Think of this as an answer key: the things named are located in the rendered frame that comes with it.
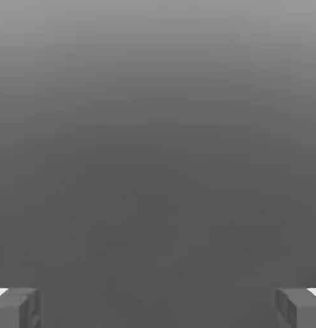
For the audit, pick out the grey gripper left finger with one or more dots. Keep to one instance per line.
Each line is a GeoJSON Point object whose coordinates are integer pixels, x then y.
{"type": "Point", "coordinates": [14, 308]}

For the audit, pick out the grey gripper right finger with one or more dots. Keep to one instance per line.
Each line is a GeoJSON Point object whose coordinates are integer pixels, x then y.
{"type": "Point", "coordinates": [301, 308]}

